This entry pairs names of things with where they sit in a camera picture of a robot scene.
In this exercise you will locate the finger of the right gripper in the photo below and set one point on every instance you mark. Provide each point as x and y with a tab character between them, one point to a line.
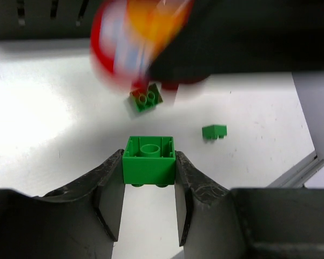
243	37

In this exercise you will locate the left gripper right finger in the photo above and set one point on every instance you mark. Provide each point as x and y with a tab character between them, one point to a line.
214	222

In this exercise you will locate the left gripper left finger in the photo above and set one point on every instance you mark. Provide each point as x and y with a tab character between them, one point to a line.
78	220

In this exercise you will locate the green square lego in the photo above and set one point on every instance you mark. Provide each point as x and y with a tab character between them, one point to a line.
149	160

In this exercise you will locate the red flower lego green brick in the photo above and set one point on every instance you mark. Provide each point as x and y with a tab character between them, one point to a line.
127	36

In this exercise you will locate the small dark green lego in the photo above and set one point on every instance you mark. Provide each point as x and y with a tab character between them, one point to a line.
214	132

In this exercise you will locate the dark green 2x2 lego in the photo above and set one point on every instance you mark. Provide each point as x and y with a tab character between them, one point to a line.
146	99

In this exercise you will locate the black two-compartment container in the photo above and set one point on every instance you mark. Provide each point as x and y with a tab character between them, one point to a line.
46	19

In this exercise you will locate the aluminium table front rail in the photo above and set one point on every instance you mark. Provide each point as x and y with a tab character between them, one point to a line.
299	174

